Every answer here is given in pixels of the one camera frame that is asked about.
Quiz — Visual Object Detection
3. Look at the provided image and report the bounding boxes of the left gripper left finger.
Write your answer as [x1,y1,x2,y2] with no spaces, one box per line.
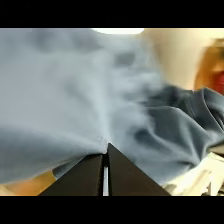
[38,153,105,197]

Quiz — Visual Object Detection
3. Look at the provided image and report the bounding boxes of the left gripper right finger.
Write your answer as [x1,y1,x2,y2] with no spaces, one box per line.
[106,142,172,197]

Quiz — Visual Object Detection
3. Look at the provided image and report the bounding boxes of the blue T-shirt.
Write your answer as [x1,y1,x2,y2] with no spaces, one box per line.
[0,28,224,186]

